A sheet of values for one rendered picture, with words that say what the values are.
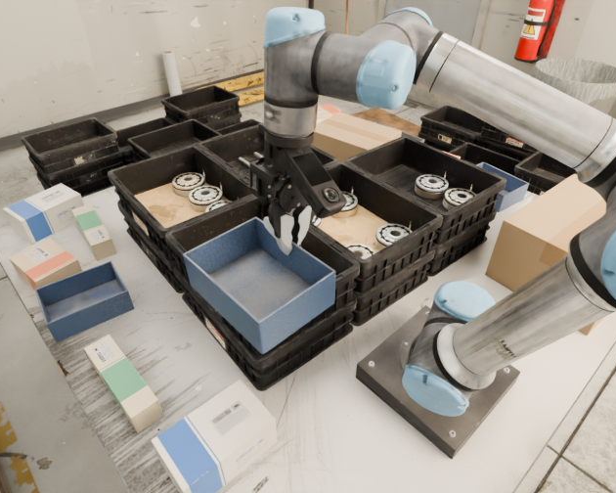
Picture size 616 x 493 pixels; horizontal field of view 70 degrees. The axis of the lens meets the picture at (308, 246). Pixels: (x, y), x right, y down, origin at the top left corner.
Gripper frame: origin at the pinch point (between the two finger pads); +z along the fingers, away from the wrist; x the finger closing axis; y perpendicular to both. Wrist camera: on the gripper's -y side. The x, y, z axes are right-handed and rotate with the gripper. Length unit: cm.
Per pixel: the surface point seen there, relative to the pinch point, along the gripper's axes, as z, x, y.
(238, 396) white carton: 33.9, 10.2, 2.6
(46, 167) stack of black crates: 59, 1, 188
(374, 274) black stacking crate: 22.2, -30.0, 3.7
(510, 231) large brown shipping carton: 18, -69, -9
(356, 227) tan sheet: 25, -45, 24
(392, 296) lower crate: 35, -41, 4
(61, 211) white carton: 37, 15, 100
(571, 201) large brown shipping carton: 14, -92, -14
